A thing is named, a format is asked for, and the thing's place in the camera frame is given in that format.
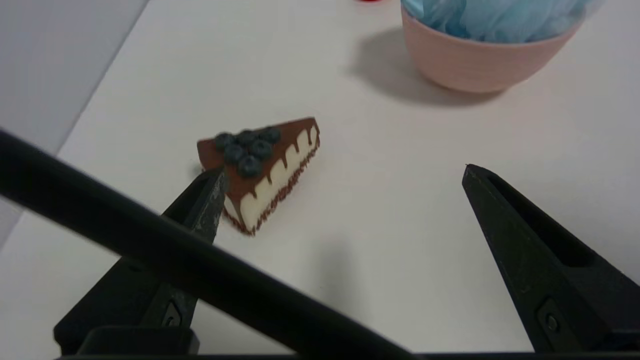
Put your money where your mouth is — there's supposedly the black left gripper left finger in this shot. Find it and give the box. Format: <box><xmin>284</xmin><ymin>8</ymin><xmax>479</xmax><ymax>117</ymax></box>
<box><xmin>53</xmin><ymin>166</ymin><xmax>230</xmax><ymax>357</ymax></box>

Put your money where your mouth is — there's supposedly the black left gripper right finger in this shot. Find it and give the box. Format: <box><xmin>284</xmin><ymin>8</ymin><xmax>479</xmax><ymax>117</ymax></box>
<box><xmin>461</xmin><ymin>163</ymin><xmax>640</xmax><ymax>353</ymax></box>

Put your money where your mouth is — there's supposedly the light blue bath loofah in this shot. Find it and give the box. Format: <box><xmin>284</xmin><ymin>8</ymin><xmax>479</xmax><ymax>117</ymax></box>
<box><xmin>400</xmin><ymin>0</ymin><xmax>601</xmax><ymax>44</ymax></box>

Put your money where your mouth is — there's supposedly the pink bowl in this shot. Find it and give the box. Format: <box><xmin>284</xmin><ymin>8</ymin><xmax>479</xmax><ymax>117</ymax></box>
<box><xmin>400</xmin><ymin>5</ymin><xmax>586</xmax><ymax>94</ymax></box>

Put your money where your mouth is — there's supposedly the chocolate blueberry cake slice toy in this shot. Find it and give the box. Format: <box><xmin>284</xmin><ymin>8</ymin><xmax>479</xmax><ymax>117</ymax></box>
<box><xmin>196</xmin><ymin>116</ymin><xmax>321</xmax><ymax>237</ymax></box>

